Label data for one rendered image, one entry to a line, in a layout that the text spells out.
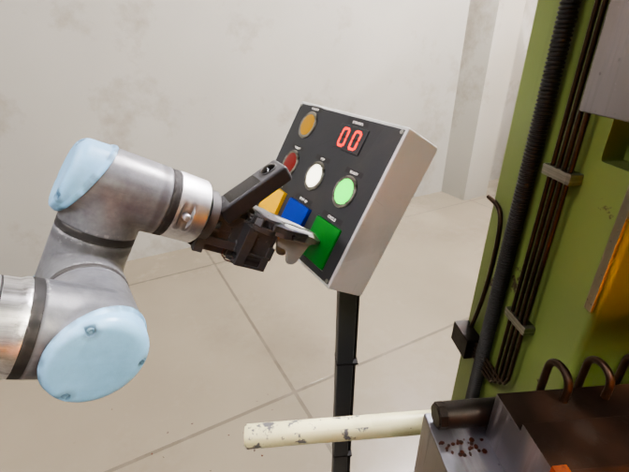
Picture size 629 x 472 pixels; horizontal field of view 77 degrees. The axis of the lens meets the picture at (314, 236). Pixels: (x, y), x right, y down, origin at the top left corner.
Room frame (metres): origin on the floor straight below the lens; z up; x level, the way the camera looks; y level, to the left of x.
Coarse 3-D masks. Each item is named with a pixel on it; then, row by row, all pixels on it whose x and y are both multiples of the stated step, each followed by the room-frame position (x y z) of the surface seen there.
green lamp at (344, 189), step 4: (344, 180) 0.64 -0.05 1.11; (348, 180) 0.63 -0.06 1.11; (340, 184) 0.64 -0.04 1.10; (344, 184) 0.63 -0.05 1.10; (348, 184) 0.62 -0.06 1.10; (352, 184) 0.62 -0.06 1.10; (336, 188) 0.64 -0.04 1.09; (340, 188) 0.63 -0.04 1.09; (344, 188) 0.62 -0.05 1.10; (348, 188) 0.62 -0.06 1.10; (352, 188) 0.61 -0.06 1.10; (336, 192) 0.64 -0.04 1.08; (340, 192) 0.63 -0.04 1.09; (344, 192) 0.62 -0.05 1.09; (348, 192) 0.61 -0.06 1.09; (352, 192) 0.61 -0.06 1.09; (336, 196) 0.63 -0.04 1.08; (340, 196) 0.62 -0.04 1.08; (344, 196) 0.61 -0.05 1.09; (348, 196) 0.61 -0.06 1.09; (336, 200) 0.62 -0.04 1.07; (340, 200) 0.62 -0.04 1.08; (344, 200) 0.61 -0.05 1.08
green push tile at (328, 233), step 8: (320, 216) 0.63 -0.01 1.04; (320, 224) 0.62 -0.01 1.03; (328, 224) 0.61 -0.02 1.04; (320, 232) 0.61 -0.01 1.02; (328, 232) 0.59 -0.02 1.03; (336, 232) 0.58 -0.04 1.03; (320, 240) 0.60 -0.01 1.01; (328, 240) 0.58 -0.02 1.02; (336, 240) 0.57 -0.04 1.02; (312, 248) 0.60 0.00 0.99; (320, 248) 0.59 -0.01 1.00; (328, 248) 0.57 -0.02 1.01; (312, 256) 0.59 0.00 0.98; (320, 256) 0.58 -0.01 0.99; (328, 256) 0.57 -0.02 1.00; (320, 264) 0.57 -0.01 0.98
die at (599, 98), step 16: (624, 0) 0.29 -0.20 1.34; (608, 16) 0.30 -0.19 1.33; (624, 16) 0.28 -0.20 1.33; (608, 32) 0.29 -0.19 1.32; (624, 32) 0.28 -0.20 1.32; (608, 48) 0.29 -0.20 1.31; (624, 48) 0.28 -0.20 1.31; (592, 64) 0.30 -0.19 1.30; (608, 64) 0.28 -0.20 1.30; (624, 64) 0.27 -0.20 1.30; (592, 80) 0.29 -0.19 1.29; (608, 80) 0.28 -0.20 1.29; (624, 80) 0.27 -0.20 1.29; (592, 96) 0.29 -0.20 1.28; (608, 96) 0.28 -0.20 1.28; (624, 96) 0.26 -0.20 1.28; (592, 112) 0.29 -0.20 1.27; (608, 112) 0.27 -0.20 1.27; (624, 112) 0.26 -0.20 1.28
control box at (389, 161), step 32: (320, 128) 0.78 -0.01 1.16; (352, 128) 0.70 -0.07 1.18; (384, 128) 0.64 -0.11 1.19; (320, 160) 0.72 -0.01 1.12; (352, 160) 0.65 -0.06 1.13; (384, 160) 0.60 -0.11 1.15; (416, 160) 0.61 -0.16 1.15; (288, 192) 0.75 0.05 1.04; (320, 192) 0.67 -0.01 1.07; (384, 192) 0.58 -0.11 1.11; (352, 224) 0.57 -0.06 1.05; (384, 224) 0.58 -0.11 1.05; (352, 256) 0.55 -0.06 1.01; (352, 288) 0.55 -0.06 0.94
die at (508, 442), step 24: (624, 384) 0.31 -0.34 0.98; (504, 408) 0.28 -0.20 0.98; (528, 408) 0.28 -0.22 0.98; (552, 408) 0.28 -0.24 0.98; (576, 408) 0.28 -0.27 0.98; (600, 408) 0.28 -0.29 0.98; (624, 408) 0.28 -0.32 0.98; (504, 432) 0.27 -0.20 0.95; (528, 432) 0.25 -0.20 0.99; (552, 432) 0.25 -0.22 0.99; (576, 432) 0.25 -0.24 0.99; (600, 432) 0.25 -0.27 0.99; (624, 432) 0.25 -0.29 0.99; (504, 456) 0.26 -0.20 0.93; (528, 456) 0.24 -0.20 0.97; (552, 456) 0.22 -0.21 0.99; (576, 456) 0.22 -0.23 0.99; (600, 456) 0.22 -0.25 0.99; (624, 456) 0.22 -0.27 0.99
